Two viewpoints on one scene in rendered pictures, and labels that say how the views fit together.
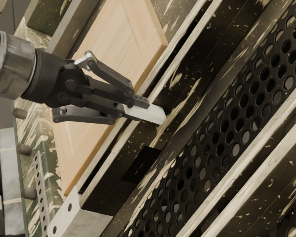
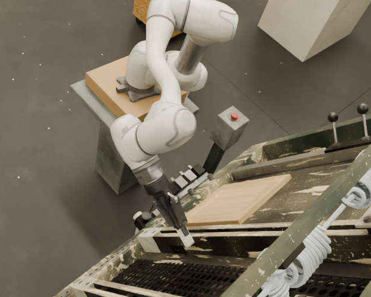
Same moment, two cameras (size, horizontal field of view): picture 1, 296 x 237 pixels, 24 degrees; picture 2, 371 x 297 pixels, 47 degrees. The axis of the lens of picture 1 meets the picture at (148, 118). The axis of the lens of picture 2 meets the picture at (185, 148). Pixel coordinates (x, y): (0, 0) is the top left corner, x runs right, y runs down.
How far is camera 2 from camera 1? 0.66 m
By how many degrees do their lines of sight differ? 30
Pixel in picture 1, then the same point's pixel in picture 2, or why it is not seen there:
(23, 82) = (143, 182)
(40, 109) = (214, 184)
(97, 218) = (155, 246)
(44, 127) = (204, 192)
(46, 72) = (154, 187)
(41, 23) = (268, 152)
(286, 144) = not seen: outside the picture
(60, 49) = (248, 172)
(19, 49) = (152, 171)
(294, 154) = not seen: outside the picture
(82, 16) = (265, 171)
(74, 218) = (148, 237)
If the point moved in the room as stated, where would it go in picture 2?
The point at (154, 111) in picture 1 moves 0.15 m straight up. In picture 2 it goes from (187, 240) to (199, 217)
